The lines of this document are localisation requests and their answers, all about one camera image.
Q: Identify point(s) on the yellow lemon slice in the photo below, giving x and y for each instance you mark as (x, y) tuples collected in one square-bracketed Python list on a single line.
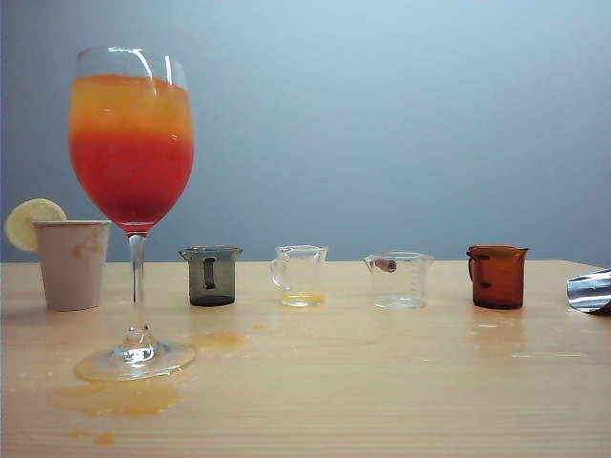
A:
[(27, 223)]

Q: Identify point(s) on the clear cup with yellow residue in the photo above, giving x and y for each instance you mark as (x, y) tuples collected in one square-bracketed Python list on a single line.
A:
[(301, 276)]

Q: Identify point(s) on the smoky grey glass measuring cup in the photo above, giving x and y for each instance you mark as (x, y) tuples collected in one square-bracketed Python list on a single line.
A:
[(211, 279)]

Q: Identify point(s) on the clear graduated measuring cup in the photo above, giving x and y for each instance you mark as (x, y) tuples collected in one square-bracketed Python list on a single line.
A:
[(401, 281)]

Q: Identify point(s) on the amber glass measuring cup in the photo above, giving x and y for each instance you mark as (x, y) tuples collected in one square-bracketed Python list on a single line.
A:
[(499, 279)]

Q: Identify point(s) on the beige paper cup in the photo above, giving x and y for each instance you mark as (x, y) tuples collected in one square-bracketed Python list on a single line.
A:
[(71, 267)]

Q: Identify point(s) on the small orange juice stain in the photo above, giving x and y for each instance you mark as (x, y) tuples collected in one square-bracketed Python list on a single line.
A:
[(219, 341)]

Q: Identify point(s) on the wine glass with orange-red drink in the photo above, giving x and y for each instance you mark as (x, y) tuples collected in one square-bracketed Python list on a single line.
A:
[(131, 162)]

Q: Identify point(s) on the large orange juice puddle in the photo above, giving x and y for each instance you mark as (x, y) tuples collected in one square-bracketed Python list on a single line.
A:
[(114, 398)]

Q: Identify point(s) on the shiny silver metal object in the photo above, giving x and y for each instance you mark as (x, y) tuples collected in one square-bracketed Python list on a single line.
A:
[(592, 291)]

